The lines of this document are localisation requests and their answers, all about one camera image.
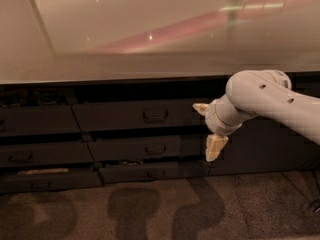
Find grey cabinet door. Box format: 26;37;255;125
209;73;320;176

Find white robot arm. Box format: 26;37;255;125
193;70;320;162

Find dark items in left drawer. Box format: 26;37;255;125
0;88;66;107

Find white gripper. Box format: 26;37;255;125
192;99;242;162

